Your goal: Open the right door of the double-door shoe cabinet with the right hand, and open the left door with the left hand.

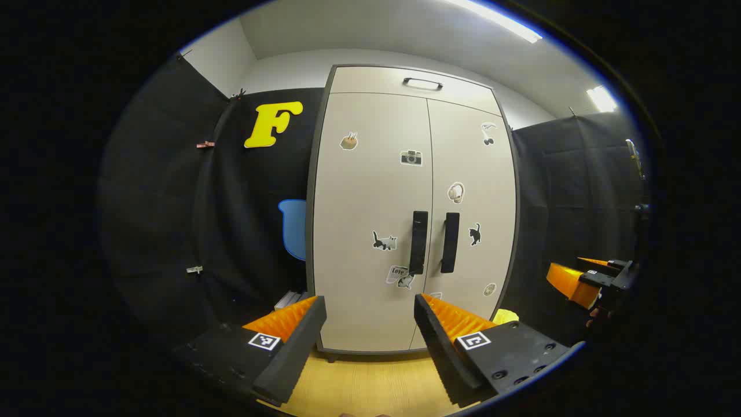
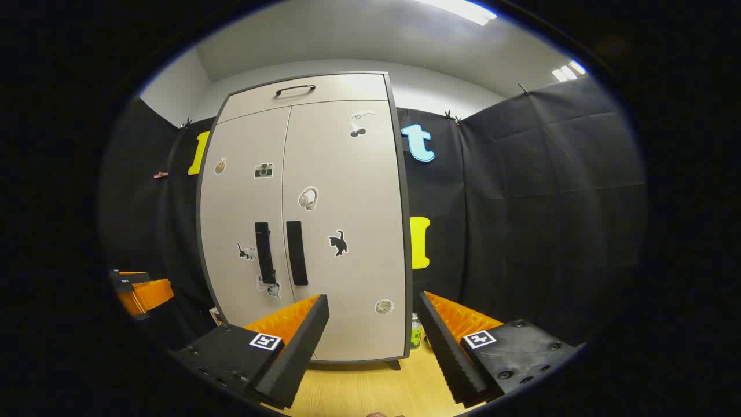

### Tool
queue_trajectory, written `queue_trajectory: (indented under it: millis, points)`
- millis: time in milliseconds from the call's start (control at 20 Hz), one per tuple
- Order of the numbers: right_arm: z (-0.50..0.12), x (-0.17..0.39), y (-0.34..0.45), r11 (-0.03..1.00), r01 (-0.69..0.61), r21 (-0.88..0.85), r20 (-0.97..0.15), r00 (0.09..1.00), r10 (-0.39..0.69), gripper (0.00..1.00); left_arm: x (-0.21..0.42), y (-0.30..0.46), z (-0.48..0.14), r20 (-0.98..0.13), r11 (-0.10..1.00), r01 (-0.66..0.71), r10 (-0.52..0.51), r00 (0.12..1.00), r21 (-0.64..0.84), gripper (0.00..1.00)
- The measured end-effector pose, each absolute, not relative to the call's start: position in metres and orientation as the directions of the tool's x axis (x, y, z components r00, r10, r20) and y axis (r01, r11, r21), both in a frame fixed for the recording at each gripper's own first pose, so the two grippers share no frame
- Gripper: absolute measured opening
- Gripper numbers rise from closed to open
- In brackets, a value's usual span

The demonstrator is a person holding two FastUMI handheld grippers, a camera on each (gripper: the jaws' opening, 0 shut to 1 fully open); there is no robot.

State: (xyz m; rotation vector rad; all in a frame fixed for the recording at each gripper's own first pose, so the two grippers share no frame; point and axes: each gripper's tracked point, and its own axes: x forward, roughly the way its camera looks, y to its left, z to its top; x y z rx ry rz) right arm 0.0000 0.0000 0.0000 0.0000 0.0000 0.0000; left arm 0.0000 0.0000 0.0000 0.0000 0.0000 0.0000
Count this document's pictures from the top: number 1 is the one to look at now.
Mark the black backdrop cloth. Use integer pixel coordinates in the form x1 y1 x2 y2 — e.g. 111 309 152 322
98 55 649 348

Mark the grey double-door shoe cabinet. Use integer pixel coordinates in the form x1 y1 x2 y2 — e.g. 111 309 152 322
305 64 520 357

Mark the grey shoe cabinet door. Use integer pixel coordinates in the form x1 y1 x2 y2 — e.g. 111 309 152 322
410 98 518 351
313 93 434 353

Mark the white printed box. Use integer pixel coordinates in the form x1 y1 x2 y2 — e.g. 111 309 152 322
273 290 309 311

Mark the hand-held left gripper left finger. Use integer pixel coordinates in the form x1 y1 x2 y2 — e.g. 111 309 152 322
173 295 328 407

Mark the short ceiling light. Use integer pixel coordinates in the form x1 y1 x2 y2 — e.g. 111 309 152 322
586 85 619 114

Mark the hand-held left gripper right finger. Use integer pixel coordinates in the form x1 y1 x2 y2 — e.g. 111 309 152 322
413 292 584 408

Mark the long ceiling light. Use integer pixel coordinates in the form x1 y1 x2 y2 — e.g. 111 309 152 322
449 0 544 45

